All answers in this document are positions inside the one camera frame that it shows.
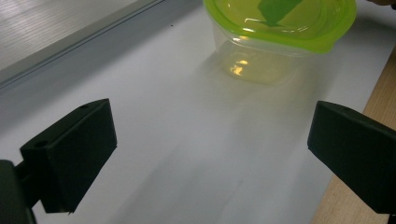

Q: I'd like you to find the clear container with green lid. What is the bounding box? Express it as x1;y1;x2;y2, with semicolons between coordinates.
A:
202;0;358;54

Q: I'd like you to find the clear plastic container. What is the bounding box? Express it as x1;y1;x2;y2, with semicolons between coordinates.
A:
211;22;316;86

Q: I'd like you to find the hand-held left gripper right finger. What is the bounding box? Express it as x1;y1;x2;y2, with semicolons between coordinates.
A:
306;100;396;215

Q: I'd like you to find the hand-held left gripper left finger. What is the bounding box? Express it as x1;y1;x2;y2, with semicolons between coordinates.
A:
19;98;119;215

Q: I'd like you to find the white framed board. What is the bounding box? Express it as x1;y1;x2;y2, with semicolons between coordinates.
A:
0;0;166;90

